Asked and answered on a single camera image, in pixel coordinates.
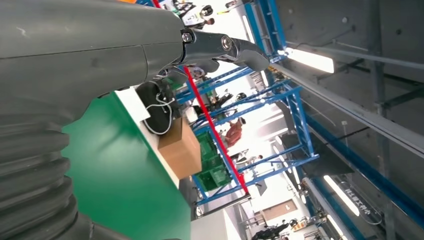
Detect black remote controller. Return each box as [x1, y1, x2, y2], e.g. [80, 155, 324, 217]
[135, 79, 181, 136]

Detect ceiling tube light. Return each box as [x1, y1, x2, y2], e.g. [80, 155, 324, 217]
[284, 47, 335, 74]
[326, 214, 349, 240]
[322, 174, 360, 218]

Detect white desk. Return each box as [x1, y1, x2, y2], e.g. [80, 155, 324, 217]
[114, 86, 181, 190]

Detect person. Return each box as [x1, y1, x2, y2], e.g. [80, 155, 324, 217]
[180, 3, 216, 31]
[224, 117, 248, 149]
[251, 222, 291, 240]

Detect brown cardboard box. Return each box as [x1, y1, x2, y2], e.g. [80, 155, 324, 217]
[157, 117, 203, 180]

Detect white purple cable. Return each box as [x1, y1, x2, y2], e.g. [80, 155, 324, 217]
[144, 92, 175, 136]

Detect blue metal rack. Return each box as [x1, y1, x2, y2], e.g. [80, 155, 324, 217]
[175, 64, 319, 208]
[243, 0, 289, 64]

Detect green plastic crate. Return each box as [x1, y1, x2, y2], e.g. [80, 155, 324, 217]
[193, 130, 233, 192]

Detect red metal bar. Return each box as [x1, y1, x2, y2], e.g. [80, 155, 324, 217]
[152, 0, 249, 195]

